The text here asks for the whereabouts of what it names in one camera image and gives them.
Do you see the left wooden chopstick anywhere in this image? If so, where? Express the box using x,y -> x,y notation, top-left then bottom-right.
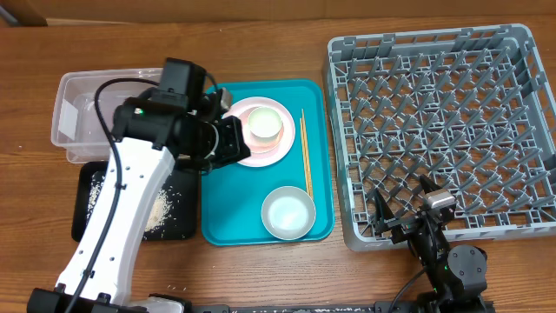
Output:
300,117 -> 313,198

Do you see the grey dishwasher rack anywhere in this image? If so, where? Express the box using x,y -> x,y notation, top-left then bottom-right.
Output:
324,23 -> 555,251

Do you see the large pink plate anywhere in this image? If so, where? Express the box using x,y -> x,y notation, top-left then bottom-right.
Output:
223,97 -> 295,167

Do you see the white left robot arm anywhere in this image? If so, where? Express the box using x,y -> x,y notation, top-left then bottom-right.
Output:
27,93 -> 250,312

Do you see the small pink plate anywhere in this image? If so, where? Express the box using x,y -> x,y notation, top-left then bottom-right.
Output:
240,107 -> 283,154

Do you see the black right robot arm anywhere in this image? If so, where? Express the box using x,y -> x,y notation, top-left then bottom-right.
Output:
374,175 -> 495,312

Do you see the black plastic tray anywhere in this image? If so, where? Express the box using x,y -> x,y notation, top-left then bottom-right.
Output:
71,161 -> 200,242

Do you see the clear plastic bin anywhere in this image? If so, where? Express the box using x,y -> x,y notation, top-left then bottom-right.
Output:
51,68 -> 162,163

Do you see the teal serving tray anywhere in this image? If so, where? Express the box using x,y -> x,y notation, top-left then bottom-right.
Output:
201,79 -> 335,246

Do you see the cream cup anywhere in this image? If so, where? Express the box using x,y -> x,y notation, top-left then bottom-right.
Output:
248,107 -> 282,141

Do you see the grey bowl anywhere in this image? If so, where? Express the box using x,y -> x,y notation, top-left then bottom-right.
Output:
261,186 -> 316,241

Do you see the rice pile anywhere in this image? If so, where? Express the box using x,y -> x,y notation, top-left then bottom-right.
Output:
79,171 -> 190,241

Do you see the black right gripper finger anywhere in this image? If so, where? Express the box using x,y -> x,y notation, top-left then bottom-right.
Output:
419,175 -> 441,195
374,188 -> 394,235

